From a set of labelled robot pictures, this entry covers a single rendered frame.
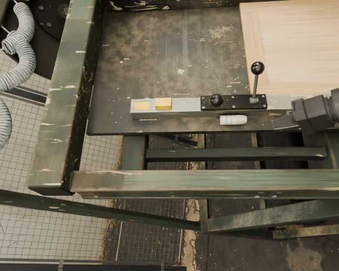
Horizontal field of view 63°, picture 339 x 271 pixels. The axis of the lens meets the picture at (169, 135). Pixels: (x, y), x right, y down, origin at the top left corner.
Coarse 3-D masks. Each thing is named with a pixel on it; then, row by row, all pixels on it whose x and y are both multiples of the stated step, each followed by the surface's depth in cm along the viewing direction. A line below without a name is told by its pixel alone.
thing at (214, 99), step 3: (213, 96) 73; (216, 96) 73; (219, 96) 73; (222, 96) 74; (210, 99) 74; (213, 99) 73; (216, 99) 73; (219, 99) 73; (222, 99) 73; (210, 102) 74; (213, 102) 73; (216, 102) 73; (219, 102) 73; (222, 102) 74; (213, 105) 74; (216, 105) 74; (219, 105) 74
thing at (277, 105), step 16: (272, 96) 85; (288, 96) 85; (304, 96) 84; (144, 112) 87; (160, 112) 86; (176, 112) 86; (192, 112) 86; (208, 112) 86; (224, 112) 86; (240, 112) 86; (256, 112) 85; (272, 112) 85
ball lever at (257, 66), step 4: (252, 64) 78; (256, 64) 77; (260, 64) 76; (252, 68) 77; (256, 68) 77; (260, 68) 76; (264, 68) 77; (252, 72) 78; (256, 72) 77; (260, 72) 77; (256, 76) 79; (256, 80) 80; (256, 84) 80; (256, 88) 81; (252, 96) 83; (252, 100) 83; (256, 100) 83
